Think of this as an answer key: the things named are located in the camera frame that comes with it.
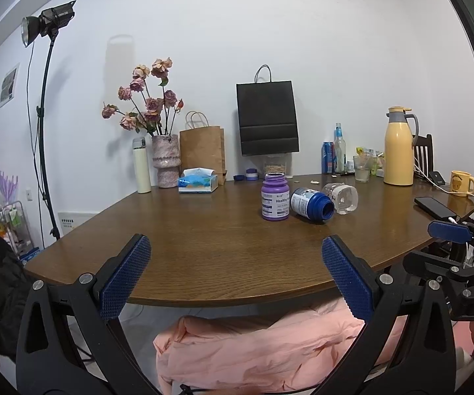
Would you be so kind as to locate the small white jar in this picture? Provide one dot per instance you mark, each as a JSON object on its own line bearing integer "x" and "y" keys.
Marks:
{"x": 252, "y": 175}

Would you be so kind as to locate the yellow thermos jug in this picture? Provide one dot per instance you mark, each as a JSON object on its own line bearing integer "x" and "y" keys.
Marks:
{"x": 399, "y": 152}

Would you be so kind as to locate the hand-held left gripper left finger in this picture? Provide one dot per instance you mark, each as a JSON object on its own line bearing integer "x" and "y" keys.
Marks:
{"x": 125, "y": 277}

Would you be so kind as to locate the black charger block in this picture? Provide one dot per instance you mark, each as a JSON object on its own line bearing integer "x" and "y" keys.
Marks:
{"x": 436, "y": 177}

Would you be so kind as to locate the dried rose bouquet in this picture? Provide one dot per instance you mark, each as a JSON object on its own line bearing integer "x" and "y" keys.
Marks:
{"x": 152, "y": 105}

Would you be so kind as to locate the wall poster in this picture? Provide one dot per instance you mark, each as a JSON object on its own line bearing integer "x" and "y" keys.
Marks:
{"x": 9, "y": 85}

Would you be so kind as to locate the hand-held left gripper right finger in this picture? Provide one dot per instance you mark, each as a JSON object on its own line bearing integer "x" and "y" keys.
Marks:
{"x": 348, "y": 282}

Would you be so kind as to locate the blue and white bottle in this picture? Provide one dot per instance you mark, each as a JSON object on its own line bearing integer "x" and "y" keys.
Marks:
{"x": 309, "y": 203}

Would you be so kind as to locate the black studio light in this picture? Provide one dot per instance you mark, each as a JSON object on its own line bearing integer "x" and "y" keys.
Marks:
{"x": 47, "y": 18}

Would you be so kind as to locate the dark wooden chair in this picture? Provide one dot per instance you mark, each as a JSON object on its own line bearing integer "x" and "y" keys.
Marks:
{"x": 424, "y": 152}

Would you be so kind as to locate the clear grain container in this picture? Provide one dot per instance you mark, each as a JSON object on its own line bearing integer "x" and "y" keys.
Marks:
{"x": 277, "y": 166}

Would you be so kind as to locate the small green bottle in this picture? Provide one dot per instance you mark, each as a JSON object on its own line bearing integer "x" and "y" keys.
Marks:
{"x": 374, "y": 166}

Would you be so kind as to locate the pink padded jacket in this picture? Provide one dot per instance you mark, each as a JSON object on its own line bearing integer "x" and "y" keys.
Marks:
{"x": 261, "y": 349}

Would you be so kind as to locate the black smartphone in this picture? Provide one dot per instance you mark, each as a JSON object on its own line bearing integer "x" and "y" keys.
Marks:
{"x": 434, "y": 208}

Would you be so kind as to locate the brown paper bag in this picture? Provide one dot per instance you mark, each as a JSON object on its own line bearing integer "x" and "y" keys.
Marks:
{"x": 202, "y": 152}

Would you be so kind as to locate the yellow mug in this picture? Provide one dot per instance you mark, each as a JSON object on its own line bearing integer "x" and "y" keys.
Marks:
{"x": 461, "y": 183}

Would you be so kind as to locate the purple plastic hanger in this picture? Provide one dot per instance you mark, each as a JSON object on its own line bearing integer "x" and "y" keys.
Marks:
{"x": 6, "y": 183}

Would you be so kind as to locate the white thermos bottle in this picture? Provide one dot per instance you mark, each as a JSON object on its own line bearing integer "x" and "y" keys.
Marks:
{"x": 141, "y": 168}

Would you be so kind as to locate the clear plastic cup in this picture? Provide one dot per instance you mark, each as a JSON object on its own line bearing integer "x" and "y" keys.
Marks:
{"x": 342, "y": 198}

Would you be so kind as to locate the small blue lid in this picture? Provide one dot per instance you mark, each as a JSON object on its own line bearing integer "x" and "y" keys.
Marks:
{"x": 239, "y": 177}

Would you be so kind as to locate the blue tissue box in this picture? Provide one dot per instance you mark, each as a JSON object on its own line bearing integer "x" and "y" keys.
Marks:
{"x": 198, "y": 183}

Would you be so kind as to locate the glass bottle blue label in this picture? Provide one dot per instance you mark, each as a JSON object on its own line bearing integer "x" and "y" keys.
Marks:
{"x": 340, "y": 152}

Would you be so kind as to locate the blue drink can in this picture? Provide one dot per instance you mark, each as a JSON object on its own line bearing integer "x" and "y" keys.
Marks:
{"x": 328, "y": 158}

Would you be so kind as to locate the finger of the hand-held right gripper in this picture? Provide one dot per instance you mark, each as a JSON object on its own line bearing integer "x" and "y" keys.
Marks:
{"x": 426, "y": 261}
{"x": 449, "y": 231}

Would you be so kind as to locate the yellow snack packet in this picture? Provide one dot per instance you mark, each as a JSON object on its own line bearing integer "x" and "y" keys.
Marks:
{"x": 362, "y": 151}

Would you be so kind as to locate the drinking glass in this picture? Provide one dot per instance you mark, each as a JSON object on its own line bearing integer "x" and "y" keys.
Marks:
{"x": 362, "y": 170}

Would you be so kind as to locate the purple supplement bottle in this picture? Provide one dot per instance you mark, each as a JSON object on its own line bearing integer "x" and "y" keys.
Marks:
{"x": 276, "y": 199}

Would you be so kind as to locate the black paper bag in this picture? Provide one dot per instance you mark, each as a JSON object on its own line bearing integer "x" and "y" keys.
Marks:
{"x": 268, "y": 119}

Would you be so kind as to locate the pink mottled vase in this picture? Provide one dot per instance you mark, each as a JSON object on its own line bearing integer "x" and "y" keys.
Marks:
{"x": 166, "y": 160}

